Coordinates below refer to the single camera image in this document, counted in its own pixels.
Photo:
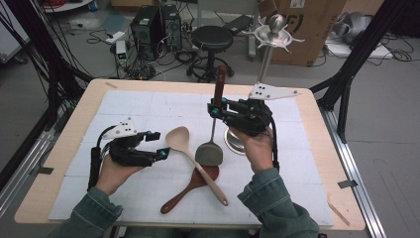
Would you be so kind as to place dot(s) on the black round stool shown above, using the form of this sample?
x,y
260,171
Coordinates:
x,y
212,38

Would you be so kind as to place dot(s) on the white round table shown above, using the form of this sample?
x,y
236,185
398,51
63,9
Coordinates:
x,y
66,5

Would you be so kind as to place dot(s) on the black metal frame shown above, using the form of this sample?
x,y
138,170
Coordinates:
x,y
36,39
360,46

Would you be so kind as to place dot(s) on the white power strip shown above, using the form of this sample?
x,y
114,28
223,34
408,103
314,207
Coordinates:
x,y
115,37

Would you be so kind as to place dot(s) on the white box with green light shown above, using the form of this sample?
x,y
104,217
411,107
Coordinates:
x,y
121,53

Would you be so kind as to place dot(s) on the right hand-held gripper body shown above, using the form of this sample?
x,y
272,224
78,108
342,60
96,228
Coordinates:
x,y
251,117

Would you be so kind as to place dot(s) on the grey tape piece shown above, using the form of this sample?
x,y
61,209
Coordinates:
x,y
41,170
347,184

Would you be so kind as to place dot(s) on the person's right hand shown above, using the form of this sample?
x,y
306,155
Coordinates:
x,y
261,152

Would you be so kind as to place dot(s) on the narrow black computer tower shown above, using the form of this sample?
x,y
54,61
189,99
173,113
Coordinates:
x,y
172,29

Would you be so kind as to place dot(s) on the black flat device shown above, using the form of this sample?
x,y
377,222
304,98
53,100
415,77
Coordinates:
x,y
237,23

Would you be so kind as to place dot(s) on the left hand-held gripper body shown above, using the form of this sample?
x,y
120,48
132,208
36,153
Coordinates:
x,y
132,157

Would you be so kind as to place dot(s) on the cardboard box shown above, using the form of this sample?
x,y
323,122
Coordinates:
x,y
317,33

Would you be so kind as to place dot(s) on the aluminium rail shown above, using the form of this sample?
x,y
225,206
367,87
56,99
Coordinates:
x,y
350,165
23,168

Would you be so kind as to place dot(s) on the brown wooden spoon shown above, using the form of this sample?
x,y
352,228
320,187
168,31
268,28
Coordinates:
x,y
178,198

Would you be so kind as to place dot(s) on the grey rounded device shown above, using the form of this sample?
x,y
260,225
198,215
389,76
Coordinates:
x,y
351,26

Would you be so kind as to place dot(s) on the person's left hand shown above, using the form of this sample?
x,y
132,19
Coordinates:
x,y
114,175

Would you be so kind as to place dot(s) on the wide black computer tower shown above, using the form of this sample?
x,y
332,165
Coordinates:
x,y
147,33

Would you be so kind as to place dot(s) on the metal utensil stand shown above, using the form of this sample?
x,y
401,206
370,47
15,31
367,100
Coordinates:
x,y
277,36

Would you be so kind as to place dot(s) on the beige ladle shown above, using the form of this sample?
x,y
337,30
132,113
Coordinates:
x,y
178,139

